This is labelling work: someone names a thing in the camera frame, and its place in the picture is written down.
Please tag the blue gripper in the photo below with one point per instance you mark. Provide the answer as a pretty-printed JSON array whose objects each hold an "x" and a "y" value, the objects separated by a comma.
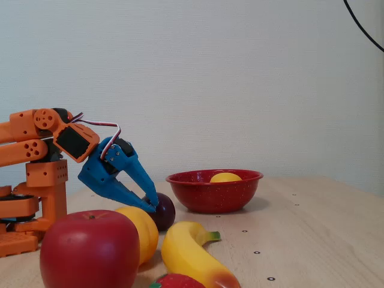
[{"x": 100, "y": 174}]

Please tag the yellow lemon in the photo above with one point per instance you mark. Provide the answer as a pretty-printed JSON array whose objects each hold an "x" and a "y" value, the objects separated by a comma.
[{"x": 225, "y": 178}]

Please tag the red speckled bowl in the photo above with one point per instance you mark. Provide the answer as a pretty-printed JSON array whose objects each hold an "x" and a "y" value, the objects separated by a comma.
[{"x": 210, "y": 198}]

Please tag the dark purple plum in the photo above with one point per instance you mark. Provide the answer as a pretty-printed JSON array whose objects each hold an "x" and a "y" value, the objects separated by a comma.
[{"x": 165, "y": 216}]

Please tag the orange yellow peach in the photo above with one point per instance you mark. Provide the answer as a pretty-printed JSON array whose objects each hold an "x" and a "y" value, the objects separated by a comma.
[{"x": 147, "y": 234}]

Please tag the red apple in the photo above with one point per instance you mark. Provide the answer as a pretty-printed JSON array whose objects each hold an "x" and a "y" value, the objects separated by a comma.
[{"x": 90, "y": 252}]

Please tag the yellow banana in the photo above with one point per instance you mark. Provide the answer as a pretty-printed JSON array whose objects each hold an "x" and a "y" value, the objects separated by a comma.
[{"x": 186, "y": 255}]

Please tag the red strawberry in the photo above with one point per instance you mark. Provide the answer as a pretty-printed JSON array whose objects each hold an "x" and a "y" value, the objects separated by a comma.
[{"x": 177, "y": 282}]

